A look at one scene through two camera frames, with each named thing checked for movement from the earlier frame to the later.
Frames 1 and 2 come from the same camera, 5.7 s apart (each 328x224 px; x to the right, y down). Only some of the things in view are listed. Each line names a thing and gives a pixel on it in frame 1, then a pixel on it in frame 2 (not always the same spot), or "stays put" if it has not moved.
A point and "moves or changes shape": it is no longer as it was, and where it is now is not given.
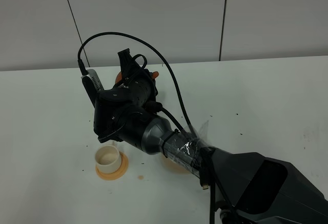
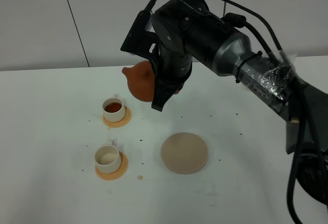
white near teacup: (107, 159) stays put
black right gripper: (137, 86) → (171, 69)
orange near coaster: (117, 174) stays put
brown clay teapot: (119, 76) moves or changes shape
